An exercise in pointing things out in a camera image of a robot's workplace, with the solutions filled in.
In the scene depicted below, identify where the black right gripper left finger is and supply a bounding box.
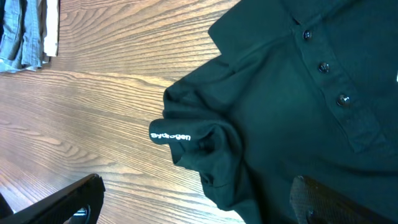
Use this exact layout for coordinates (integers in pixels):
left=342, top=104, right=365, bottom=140
left=1, top=174, right=105, bottom=224

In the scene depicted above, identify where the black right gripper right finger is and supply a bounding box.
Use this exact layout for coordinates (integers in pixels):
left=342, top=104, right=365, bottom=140
left=290, top=176, right=392, bottom=224

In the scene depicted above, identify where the black polo shirt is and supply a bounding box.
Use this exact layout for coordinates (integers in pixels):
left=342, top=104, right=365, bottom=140
left=149, top=0, right=397, bottom=223

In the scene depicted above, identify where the white folded garment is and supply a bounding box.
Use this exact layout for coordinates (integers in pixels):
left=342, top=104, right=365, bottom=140
left=43, top=0, right=60, bottom=57

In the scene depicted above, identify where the grey folded garment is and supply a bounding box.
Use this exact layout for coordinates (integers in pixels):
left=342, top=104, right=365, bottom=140
left=1, top=0, right=48, bottom=73

